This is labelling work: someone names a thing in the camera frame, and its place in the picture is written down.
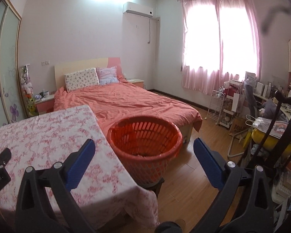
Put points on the pink curtain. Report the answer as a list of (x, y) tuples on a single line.
[(220, 42)]

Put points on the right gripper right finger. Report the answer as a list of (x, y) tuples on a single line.
[(221, 174)]

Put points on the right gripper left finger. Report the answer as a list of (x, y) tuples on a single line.
[(67, 175)]

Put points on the pink nightstand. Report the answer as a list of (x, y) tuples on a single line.
[(46, 104)]

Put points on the white rolling cart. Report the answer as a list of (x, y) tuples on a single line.
[(215, 108)]

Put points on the grey office chair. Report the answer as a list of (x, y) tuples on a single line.
[(266, 110)]

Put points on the pink striped pillow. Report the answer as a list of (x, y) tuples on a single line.
[(107, 75)]

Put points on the stuffed toys column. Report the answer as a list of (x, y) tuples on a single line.
[(27, 91)]

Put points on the white air conditioner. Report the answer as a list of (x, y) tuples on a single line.
[(138, 9)]

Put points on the cluttered desk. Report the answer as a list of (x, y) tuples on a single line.
[(274, 146)]

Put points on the pink floral tablecloth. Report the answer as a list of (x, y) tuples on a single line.
[(105, 190)]

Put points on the salmon bed cover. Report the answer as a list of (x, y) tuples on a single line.
[(113, 102)]

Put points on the orange plastic basket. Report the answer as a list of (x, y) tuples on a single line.
[(145, 145)]

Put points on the floral pillow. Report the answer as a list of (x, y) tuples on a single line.
[(81, 79)]

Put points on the floral wardrobe doors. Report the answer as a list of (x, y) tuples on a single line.
[(11, 102)]

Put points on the beige pink headboard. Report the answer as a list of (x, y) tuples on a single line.
[(70, 67)]

